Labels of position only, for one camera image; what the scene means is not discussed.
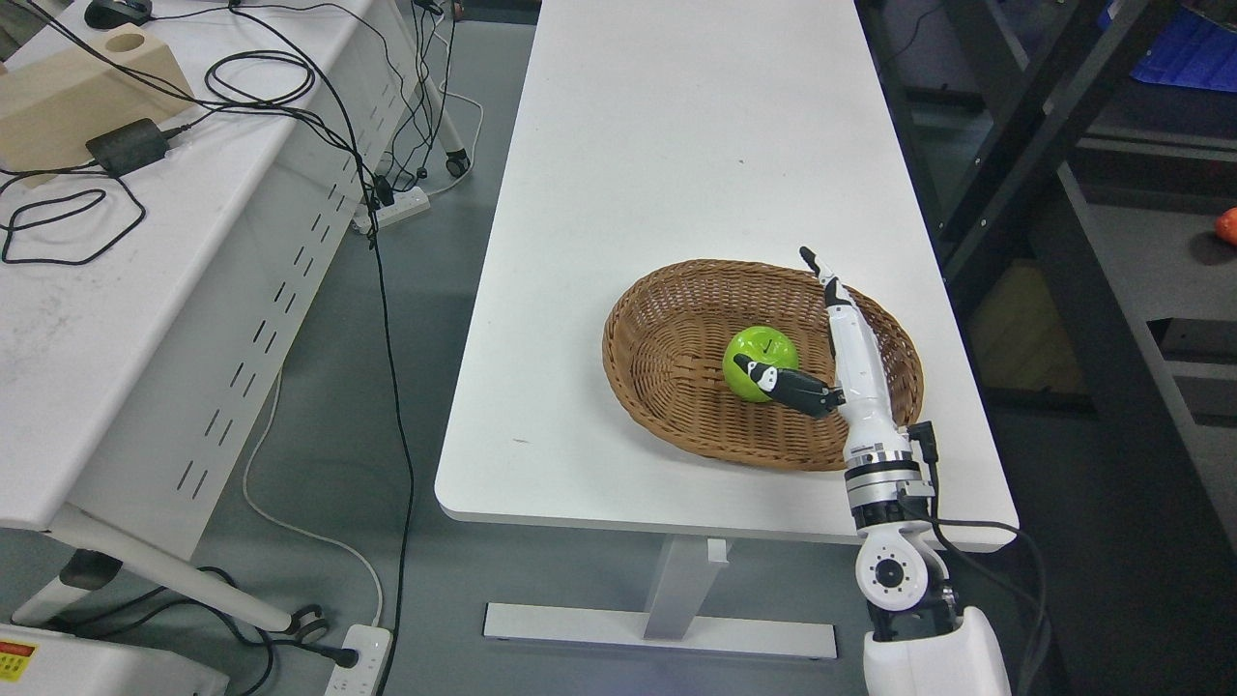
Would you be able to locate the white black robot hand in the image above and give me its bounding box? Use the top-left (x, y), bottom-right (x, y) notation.
top-left (730, 246), bottom-right (917, 478)

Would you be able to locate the green apple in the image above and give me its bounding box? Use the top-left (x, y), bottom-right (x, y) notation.
top-left (722, 326), bottom-right (800, 402)

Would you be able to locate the black metal shelf rack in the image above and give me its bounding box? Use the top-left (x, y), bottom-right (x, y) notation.
top-left (857, 1), bottom-right (1235, 553)

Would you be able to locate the orange toy on shelf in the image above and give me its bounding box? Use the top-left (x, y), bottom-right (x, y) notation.
top-left (1212, 206), bottom-right (1237, 247)

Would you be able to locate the brown wicker basket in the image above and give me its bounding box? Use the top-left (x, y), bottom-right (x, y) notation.
top-left (602, 260), bottom-right (925, 472)

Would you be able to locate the white standing desk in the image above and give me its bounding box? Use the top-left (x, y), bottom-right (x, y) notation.
top-left (434, 0), bottom-right (1021, 661)

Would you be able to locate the white power strip far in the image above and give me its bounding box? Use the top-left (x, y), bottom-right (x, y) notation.
top-left (353, 187), bottom-right (430, 234)

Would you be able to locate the white power strip near appliance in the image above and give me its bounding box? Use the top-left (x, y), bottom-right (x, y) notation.
top-left (323, 623), bottom-right (393, 695)

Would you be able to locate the white perforated side table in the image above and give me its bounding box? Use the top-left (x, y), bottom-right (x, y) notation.
top-left (2, 1), bottom-right (421, 634)

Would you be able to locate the black power adapter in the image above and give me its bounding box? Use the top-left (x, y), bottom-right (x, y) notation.
top-left (85, 117), bottom-right (181, 177)

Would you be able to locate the white box appliance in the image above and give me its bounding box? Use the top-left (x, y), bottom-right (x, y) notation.
top-left (1, 623), bottom-right (230, 695)

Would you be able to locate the black computer mouse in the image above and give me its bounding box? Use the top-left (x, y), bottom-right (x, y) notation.
top-left (83, 0), bottom-right (152, 31)

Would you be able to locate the wooden block holder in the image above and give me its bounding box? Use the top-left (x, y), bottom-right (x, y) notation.
top-left (1, 25), bottom-right (193, 171)

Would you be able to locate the long black cable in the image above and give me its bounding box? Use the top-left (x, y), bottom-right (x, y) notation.
top-left (19, 0), bottom-right (417, 696)

